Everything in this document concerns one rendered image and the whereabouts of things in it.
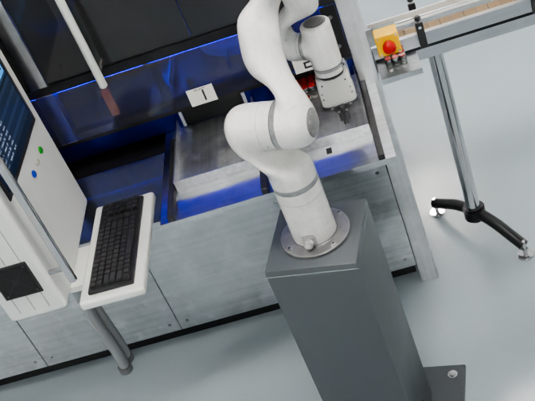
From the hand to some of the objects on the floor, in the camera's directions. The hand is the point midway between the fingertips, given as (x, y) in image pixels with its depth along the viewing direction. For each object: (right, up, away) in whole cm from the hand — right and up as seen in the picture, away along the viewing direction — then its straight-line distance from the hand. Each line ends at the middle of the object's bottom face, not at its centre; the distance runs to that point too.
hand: (345, 115), depth 270 cm
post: (+37, -52, +76) cm, 99 cm away
